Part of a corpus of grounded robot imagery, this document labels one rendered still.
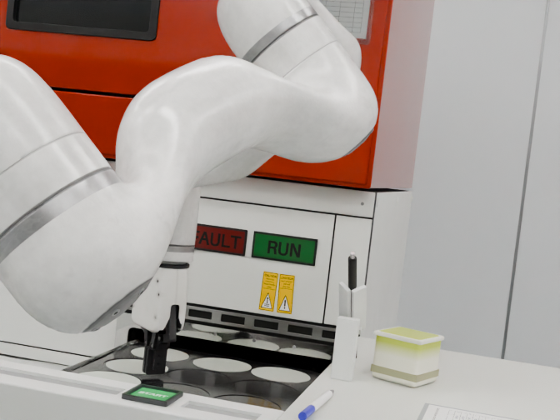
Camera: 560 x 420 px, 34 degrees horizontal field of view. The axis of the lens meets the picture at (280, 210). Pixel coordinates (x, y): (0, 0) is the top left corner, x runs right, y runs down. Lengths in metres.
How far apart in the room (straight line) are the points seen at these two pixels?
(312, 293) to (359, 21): 0.48
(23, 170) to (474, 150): 2.48
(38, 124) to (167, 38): 0.97
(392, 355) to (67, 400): 0.46
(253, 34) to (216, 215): 0.72
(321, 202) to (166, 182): 0.88
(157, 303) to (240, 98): 0.58
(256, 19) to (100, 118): 0.75
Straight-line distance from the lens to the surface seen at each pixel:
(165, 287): 1.36
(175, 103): 0.80
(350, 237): 1.59
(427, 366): 1.29
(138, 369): 1.47
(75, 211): 0.67
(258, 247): 1.62
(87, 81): 1.70
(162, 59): 1.64
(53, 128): 0.70
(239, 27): 0.98
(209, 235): 1.65
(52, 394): 1.09
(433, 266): 3.07
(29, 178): 0.68
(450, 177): 3.06
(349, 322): 1.25
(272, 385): 1.46
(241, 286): 1.64
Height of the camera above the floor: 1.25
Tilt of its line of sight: 3 degrees down
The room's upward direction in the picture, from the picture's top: 7 degrees clockwise
